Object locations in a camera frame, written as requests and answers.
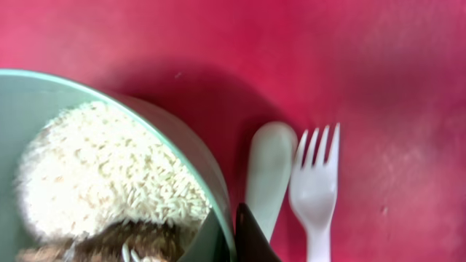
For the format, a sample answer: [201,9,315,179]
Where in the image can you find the white plastic spoon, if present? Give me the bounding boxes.
[245,122,297,241]

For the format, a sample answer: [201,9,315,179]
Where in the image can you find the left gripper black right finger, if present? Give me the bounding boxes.
[234,203,281,262]

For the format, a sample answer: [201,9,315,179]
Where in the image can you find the red plastic tray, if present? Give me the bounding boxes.
[1,0,465,261]

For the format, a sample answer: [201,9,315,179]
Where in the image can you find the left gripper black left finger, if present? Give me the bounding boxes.
[178,210,230,262]

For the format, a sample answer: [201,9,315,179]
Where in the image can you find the green bowl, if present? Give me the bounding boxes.
[1,69,237,261]

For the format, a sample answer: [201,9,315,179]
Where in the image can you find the white plastic fork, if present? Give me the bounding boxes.
[288,124,340,262]

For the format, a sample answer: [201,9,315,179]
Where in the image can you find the rice and food leftovers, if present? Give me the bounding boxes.
[15,101,211,261]

